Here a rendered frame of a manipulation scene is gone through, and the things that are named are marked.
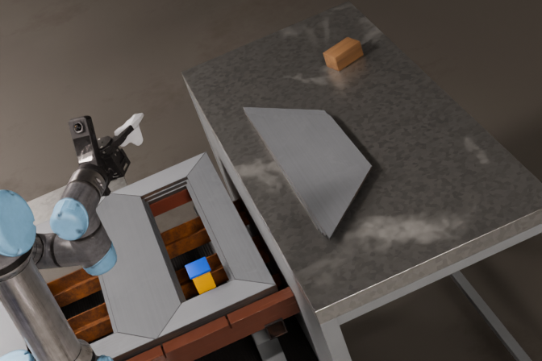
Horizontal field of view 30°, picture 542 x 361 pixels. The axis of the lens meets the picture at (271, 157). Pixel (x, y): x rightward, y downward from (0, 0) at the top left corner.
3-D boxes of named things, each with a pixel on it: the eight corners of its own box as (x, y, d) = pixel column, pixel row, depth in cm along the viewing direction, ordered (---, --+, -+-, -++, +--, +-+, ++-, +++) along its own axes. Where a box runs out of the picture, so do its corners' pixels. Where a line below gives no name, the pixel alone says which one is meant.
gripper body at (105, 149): (104, 168, 227) (86, 201, 218) (85, 138, 223) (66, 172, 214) (132, 159, 224) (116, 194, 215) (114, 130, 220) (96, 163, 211)
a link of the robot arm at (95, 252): (78, 256, 220) (58, 217, 214) (125, 251, 217) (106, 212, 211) (66, 281, 214) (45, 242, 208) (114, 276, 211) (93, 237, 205)
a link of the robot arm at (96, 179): (59, 184, 210) (91, 175, 207) (66, 170, 214) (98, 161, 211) (77, 210, 214) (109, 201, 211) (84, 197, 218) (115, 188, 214)
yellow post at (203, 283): (210, 319, 283) (188, 269, 272) (227, 312, 283) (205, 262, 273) (215, 330, 278) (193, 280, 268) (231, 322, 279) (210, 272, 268)
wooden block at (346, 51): (339, 72, 297) (335, 57, 295) (326, 67, 302) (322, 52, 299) (364, 55, 301) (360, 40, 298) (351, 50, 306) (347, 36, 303)
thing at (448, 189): (185, 82, 329) (181, 72, 327) (352, 11, 335) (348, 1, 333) (319, 325, 221) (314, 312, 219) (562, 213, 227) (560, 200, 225)
